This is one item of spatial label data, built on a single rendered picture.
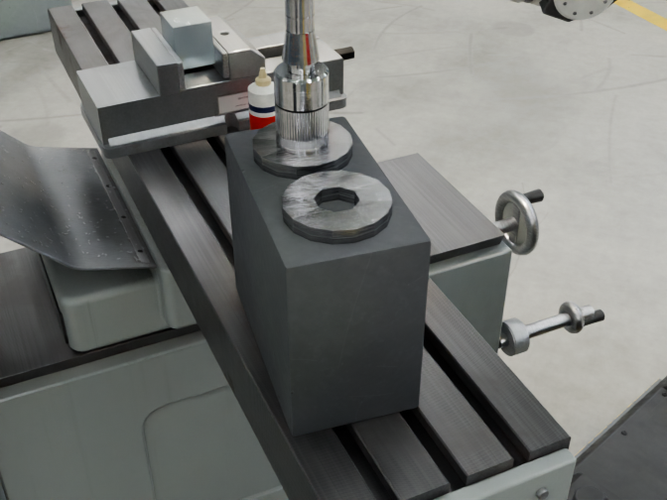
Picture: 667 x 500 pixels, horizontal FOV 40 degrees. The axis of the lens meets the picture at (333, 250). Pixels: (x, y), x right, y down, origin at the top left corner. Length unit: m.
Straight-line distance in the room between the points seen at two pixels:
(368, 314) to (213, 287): 0.28
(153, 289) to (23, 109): 2.43
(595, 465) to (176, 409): 0.58
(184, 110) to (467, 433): 0.62
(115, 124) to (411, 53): 2.72
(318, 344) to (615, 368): 1.68
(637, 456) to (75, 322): 0.77
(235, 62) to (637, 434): 0.76
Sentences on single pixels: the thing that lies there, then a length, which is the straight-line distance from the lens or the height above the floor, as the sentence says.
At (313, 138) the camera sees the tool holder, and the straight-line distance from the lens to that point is 0.80.
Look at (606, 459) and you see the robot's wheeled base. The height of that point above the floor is 0.59.
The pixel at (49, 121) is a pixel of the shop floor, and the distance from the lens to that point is 3.46.
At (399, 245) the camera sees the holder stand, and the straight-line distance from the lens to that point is 0.71.
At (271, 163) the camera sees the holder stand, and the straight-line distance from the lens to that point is 0.79.
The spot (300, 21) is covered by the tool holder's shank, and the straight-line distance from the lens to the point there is 0.76.
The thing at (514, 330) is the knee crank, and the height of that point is 0.57.
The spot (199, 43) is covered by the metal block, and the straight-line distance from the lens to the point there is 1.24.
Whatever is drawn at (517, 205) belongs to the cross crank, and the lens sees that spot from 1.59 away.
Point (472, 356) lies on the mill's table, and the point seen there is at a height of 0.96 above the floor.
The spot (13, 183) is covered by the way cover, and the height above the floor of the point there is 0.95.
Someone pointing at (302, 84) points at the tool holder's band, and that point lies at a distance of 0.77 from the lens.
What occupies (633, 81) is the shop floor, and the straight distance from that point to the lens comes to 3.78.
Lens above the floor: 1.56
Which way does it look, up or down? 36 degrees down
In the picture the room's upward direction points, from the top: straight up
